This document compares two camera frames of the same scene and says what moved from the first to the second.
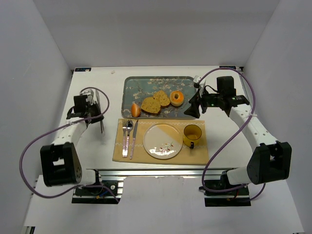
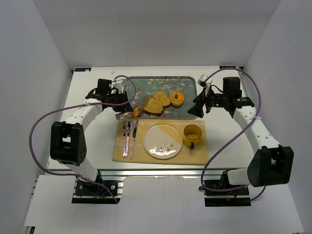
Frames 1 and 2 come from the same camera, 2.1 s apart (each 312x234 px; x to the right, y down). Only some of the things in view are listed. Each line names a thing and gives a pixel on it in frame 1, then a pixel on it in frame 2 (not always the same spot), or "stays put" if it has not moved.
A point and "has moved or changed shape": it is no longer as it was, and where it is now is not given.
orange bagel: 178,102 stays put
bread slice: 151,106 stays put
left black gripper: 98,112 -> 122,101
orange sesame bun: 135,110 stays put
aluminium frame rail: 180,172 stays put
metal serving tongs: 95,98 has moved or changed shape
